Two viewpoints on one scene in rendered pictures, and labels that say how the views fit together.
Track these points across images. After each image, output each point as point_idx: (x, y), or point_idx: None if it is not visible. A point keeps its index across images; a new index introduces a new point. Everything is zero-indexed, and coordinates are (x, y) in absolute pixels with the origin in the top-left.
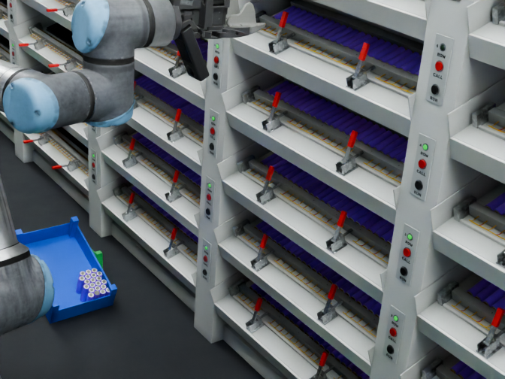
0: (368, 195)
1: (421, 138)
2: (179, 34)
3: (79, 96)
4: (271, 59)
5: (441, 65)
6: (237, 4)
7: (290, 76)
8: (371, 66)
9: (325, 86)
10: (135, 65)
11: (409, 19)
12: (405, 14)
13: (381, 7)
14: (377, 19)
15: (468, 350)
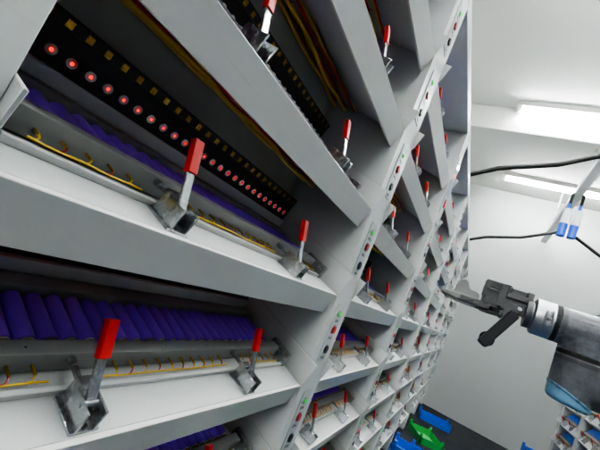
0: (373, 367)
1: (397, 323)
2: (520, 320)
3: None
4: (366, 309)
5: (412, 288)
6: (459, 283)
7: (366, 317)
8: (376, 294)
9: (380, 315)
10: (121, 448)
11: (412, 270)
12: (412, 268)
13: (410, 265)
14: (404, 270)
15: (374, 404)
